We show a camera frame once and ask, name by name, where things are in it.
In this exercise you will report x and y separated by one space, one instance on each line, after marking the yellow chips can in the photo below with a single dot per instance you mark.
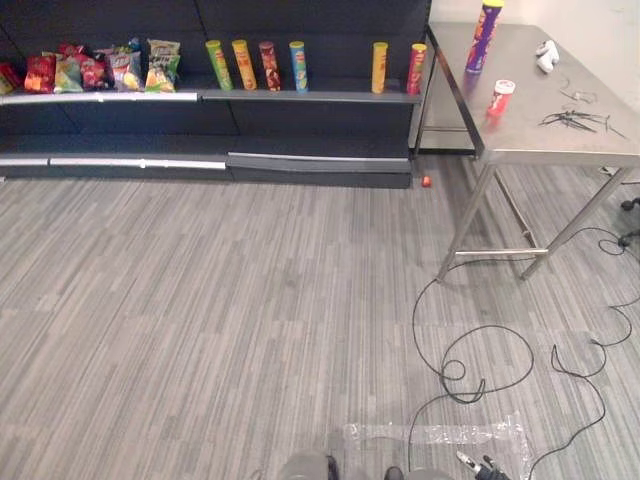
379 68

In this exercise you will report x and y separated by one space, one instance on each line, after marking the steel table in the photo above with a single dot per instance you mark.
530 100

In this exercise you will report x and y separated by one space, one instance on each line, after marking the light green chip bag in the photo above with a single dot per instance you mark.
68 75

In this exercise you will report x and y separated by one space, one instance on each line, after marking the yellow red chip bag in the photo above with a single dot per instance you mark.
7 79

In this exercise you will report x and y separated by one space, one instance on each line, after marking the white game controller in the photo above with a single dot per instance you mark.
547 55

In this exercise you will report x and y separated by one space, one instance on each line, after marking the green yellow chip bag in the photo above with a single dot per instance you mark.
162 66

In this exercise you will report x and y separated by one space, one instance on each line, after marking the dark red chips can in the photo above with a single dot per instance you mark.
270 67

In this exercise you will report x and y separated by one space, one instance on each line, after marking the black office chair base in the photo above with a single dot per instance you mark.
629 220

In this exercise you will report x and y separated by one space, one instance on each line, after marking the purple chips can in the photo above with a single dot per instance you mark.
482 36

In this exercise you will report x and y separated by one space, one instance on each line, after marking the dark red chip bag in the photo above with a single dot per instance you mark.
92 70

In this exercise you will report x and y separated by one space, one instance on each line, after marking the silver red chip bag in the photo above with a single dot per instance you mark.
125 69

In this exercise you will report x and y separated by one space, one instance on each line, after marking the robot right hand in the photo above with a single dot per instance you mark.
484 467

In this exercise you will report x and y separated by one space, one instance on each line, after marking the clear tape on floor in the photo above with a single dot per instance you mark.
450 440

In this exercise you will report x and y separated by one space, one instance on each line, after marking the blue chips can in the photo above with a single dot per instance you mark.
299 66

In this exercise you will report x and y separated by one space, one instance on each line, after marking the green chips can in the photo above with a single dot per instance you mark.
220 65

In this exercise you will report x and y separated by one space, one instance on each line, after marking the orange chips can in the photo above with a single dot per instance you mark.
244 65

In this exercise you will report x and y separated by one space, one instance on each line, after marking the small red floor object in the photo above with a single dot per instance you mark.
426 181

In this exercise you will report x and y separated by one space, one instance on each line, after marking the dark shelf unit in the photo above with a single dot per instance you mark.
210 90

